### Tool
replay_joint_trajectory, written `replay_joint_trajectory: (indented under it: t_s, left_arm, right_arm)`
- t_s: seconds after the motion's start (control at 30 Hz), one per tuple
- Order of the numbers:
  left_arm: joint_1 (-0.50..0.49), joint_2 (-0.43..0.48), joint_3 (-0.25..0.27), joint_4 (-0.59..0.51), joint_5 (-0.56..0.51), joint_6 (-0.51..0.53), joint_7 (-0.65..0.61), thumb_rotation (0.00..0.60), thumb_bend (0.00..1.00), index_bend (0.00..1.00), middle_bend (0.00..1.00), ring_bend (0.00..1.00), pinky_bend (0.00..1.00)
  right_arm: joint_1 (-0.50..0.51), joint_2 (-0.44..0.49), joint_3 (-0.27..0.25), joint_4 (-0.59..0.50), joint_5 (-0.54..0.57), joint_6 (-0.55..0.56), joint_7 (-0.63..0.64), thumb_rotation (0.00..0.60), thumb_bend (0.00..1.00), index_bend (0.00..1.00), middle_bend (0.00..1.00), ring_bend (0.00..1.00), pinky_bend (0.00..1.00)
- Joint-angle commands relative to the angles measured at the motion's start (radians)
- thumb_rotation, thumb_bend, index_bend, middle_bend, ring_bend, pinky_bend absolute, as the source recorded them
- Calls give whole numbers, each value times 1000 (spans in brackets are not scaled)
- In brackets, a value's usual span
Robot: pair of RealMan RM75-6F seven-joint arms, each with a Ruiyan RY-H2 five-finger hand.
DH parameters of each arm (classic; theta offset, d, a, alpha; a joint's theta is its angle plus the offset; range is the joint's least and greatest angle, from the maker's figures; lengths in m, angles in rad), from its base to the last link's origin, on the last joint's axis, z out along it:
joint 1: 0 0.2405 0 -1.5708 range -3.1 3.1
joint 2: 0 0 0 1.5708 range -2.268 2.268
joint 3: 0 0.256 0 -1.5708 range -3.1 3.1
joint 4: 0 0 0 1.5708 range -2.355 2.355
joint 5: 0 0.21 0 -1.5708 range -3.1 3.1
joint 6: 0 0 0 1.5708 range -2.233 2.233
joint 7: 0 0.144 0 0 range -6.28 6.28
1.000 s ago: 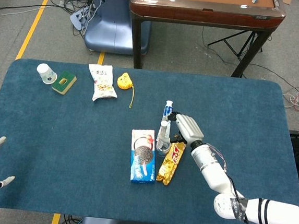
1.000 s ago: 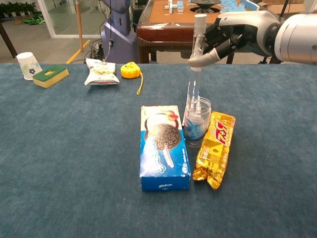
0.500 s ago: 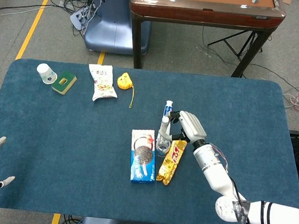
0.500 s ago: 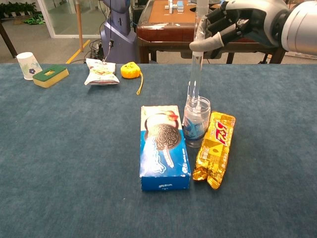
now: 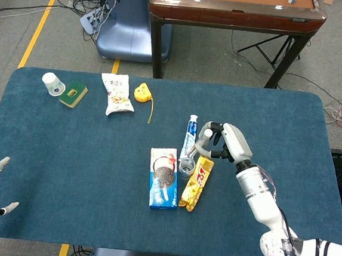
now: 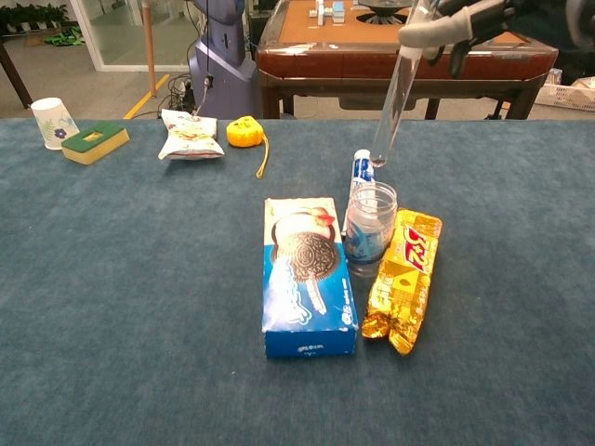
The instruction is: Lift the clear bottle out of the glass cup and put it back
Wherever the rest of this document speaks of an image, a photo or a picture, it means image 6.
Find white plastic basket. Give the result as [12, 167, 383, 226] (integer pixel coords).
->
[534, 69, 595, 112]

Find white snack bag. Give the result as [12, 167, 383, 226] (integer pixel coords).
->
[157, 109, 225, 162]

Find black floor cable bundle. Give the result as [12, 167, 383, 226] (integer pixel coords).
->
[160, 73, 196, 112]

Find white blue mahjong tile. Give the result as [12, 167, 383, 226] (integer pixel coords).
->
[309, 0, 348, 24]

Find white paper cup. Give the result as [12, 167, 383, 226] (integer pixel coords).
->
[30, 97, 80, 151]

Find green potted plants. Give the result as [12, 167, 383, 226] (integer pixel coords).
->
[0, 3, 71, 29]

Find blue cookie box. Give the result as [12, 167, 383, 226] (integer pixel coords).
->
[261, 196, 360, 359]

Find yellow wafer snack pack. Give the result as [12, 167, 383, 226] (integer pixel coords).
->
[361, 208, 443, 357]

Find clear plastic cup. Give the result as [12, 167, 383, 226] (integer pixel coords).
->
[344, 181, 399, 278]

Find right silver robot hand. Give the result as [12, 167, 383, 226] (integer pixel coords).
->
[398, 0, 517, 78]

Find wooden pole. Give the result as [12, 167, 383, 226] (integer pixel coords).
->
[141, 0, 157, 98]

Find brown mahjong table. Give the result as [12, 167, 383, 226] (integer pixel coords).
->
[255, 0, 559, 120]

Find clear glass test tube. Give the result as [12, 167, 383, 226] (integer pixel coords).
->
[371, 0, 438, 168]

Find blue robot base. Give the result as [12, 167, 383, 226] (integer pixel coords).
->
[188, 0, 258, 120]

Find green yellow sponge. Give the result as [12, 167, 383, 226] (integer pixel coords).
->
[60, 124, 130, 165]

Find white blue toothpaste tube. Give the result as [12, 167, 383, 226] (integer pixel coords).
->
[341, 148, 387, 238]

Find yellow tape measure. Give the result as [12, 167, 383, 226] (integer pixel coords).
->
[226, 117, 271, 179]

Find blue table mat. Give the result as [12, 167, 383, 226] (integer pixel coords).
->
[0, 116, 595, 446]

